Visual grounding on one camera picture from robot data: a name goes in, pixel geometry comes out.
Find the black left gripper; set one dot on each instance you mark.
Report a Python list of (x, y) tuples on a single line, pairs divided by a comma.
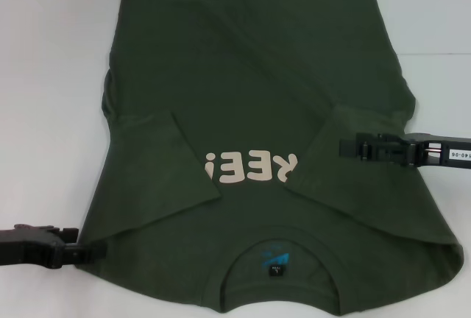
[(25, 246)]

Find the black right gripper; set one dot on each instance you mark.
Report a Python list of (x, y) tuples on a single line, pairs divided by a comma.
[(447, 141)]

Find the dark green FREE! t-shirt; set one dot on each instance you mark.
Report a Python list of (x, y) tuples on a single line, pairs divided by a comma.
[(239, 75)]

